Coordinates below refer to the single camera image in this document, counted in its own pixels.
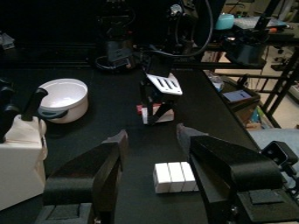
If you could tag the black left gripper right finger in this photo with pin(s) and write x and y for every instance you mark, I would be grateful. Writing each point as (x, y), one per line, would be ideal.
(238, 180)

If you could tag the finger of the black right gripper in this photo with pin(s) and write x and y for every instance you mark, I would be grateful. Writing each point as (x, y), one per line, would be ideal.
(145, 99)
(161, 112)

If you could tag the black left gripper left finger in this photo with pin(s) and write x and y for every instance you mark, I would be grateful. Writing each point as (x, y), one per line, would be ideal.
(81, 180)

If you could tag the white textured toy rice block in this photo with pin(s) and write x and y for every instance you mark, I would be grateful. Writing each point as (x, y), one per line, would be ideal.
(165, 115)

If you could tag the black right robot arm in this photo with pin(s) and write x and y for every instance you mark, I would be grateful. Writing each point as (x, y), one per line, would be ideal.
(116, 49)

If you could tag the red toy salmon piece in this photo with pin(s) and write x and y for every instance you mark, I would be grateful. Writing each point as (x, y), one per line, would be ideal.
(139, 109)

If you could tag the small black box device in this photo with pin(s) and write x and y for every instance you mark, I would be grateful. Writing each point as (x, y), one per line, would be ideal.
(278, 154)

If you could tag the white knife block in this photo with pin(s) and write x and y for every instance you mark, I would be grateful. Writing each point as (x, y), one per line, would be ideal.
(19, 169)

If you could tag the white three-segment toy block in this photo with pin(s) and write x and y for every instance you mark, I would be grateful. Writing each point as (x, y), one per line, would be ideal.
(172, 178)

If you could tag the tablet with lit screen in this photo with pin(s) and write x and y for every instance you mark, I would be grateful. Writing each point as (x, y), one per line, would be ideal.
(236, 95)

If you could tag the teal round container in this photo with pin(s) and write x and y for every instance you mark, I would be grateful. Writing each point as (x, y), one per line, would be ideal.
(224, 22)

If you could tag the black bin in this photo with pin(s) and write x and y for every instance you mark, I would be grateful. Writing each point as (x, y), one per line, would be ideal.
(244, 52)

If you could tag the small grey device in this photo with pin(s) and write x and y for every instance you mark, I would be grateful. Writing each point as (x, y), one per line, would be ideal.
(7, 40)

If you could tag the white vented wrist camera mount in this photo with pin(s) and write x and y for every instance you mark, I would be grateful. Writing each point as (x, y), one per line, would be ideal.
(165, 84)

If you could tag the black metal frame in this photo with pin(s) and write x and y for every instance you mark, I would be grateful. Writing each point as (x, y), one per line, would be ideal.
(280, 78)

